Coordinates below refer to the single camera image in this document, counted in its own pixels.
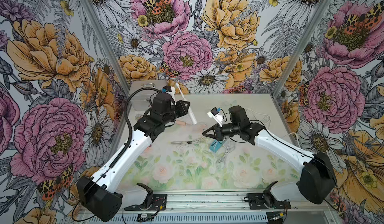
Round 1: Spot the silver metal first-aid case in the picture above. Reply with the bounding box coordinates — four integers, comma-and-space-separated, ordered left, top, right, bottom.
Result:
129, 80, 167, 111

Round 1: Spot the teal power strip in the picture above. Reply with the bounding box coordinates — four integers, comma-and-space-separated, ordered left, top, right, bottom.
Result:
209, 140, 223, 153

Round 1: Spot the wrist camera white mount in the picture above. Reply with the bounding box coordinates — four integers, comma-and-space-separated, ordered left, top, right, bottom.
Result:
162, 85, 176, 101
208, 107, 224, 127

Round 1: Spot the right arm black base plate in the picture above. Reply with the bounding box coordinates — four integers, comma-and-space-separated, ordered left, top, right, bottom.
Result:
244, 193, 292, 210

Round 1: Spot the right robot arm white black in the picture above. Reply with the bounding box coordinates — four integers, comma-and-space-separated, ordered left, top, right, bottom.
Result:
203, 105, 337, 209

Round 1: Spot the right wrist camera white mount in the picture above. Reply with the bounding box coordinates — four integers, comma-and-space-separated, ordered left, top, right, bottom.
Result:
208, 107, 224, 127

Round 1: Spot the aluminium front rail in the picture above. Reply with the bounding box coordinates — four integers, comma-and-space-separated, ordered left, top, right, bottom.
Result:
78, 190, 335, 214

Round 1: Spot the small circuit board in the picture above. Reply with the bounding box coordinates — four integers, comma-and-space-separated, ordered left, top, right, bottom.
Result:
136, 213, 153, 223

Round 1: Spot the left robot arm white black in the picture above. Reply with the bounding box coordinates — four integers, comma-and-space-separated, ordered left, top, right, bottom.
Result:
77, 88, 191, 222

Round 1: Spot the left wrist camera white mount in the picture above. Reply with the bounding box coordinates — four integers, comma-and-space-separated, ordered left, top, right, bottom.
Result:
162, 85, 176, 101

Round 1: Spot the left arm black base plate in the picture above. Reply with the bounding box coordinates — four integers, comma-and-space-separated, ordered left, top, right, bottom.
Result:
124, 194, 168, 211

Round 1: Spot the pink electric toothbrush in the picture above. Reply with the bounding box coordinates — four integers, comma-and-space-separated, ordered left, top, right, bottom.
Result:
175, 120, 187, 126

